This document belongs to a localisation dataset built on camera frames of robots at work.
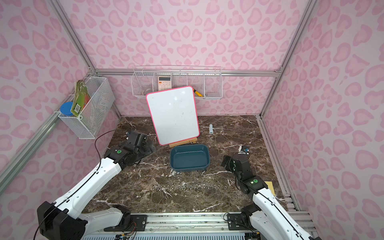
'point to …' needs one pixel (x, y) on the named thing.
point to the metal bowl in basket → (147, 91)
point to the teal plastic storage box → (189, 158)
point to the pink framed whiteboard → (174, 115)
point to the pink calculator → (164, 82)
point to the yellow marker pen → (198, 93)
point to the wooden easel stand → (184, 142)
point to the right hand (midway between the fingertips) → (230, 157)
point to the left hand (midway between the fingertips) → (147, 146)
